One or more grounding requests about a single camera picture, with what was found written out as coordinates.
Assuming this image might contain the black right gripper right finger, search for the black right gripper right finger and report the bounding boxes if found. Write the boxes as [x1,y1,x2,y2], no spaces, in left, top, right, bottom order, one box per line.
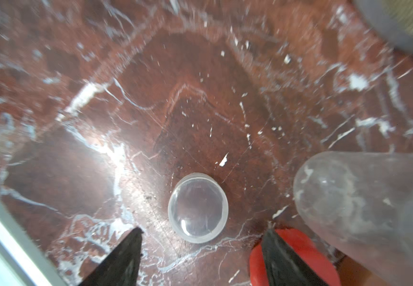
[261,229,329,286]

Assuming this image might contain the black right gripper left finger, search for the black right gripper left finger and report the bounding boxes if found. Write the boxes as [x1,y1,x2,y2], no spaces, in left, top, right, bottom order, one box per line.
[80,227,143,286]

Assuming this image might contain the red jar lid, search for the red jar lid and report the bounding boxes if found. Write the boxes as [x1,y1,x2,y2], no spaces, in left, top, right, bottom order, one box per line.
[249,228,341,286]

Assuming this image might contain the clear plastic jar lid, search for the clear plastic jar lid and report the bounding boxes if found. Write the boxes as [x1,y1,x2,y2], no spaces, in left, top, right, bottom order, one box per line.
[167,173,229,244]

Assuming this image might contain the red-lidded oatmeal jar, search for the red-lidded oatmeal jar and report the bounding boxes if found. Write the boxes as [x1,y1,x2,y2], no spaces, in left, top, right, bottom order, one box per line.
[293,151,413,286]

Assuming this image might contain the brown jar lid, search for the brown jar lid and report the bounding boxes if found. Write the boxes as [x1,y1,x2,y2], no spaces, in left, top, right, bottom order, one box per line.
[337,256,390,286]

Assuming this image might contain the mesh waste bin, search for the mesh waste bin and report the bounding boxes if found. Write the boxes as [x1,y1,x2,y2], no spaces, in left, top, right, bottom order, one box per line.
[353,0,413,56]

